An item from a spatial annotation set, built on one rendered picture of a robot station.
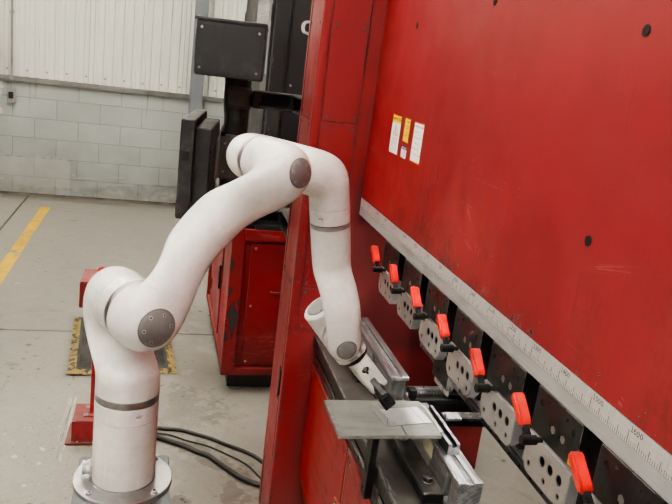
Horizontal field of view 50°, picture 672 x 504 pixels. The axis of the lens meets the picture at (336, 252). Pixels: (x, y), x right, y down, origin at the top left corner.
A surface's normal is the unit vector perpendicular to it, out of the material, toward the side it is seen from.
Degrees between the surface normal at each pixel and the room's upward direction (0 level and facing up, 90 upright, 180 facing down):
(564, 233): 90
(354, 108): 90
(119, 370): 30
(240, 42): 90
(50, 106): 90
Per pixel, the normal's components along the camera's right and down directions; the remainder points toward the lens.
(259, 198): 0.13, 0.64
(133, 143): 0.23, 0.28
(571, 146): -0.97, -0.06
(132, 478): 0.52, 0.28
